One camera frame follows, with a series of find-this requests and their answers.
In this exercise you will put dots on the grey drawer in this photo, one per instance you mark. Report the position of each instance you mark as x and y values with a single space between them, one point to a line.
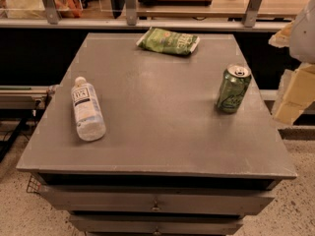
189 201
155 225

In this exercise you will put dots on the green jalapeno chip bag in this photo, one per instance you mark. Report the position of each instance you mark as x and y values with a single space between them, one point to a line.
168 42

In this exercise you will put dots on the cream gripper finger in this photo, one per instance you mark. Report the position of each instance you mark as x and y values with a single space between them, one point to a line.
296 93
282 37

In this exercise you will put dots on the upper grey drawer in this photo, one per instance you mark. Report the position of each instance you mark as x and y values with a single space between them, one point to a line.
189 201

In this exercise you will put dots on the clear plastic water bottle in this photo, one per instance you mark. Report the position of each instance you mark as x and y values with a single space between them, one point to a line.
88 117

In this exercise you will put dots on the green soda can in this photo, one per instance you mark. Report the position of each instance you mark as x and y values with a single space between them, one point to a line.
235 83

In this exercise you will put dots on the lower grey drawer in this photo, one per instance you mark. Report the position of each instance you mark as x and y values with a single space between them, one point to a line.
155 225

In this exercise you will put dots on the grey drawer cabinet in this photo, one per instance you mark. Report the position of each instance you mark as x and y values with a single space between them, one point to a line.
162 127

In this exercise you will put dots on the clear plastic bin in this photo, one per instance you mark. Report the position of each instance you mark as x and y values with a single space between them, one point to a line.
34 9

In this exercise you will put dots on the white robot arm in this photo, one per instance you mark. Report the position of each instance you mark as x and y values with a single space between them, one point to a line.
302 39

